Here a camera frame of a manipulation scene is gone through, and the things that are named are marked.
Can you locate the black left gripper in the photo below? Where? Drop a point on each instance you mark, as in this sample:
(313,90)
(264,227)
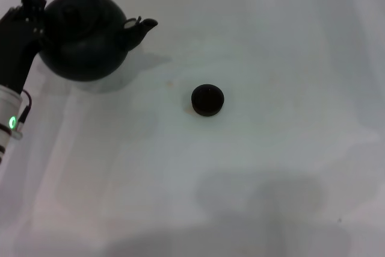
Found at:
(18,49)

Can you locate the small dark teacup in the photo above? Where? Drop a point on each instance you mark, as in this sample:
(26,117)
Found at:
(207,100)

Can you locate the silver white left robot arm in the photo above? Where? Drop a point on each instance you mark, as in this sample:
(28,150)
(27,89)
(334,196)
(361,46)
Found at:
(7,112)

